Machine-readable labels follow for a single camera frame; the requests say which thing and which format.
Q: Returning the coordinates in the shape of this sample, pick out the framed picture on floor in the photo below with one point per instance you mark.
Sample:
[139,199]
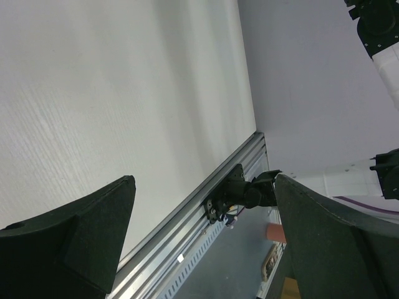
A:
[271,260]

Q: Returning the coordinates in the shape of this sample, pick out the red brown cylinder object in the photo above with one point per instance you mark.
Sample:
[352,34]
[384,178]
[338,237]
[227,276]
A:
[275,233]

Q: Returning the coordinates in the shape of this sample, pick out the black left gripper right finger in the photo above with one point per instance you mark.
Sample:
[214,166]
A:
[336,251]

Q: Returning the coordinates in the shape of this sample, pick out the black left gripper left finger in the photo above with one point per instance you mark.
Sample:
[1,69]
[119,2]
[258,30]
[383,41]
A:
[69,252]

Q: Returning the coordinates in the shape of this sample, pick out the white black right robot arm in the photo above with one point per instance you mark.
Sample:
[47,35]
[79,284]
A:
[377,29]

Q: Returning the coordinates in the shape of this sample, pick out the grey slotted cable duct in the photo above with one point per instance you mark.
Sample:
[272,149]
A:
[192,256]

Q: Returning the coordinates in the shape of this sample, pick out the aluminium rail frame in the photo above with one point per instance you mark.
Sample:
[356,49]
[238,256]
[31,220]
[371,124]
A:
[147,266]

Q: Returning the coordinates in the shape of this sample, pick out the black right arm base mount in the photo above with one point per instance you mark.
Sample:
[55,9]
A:
[234,190]

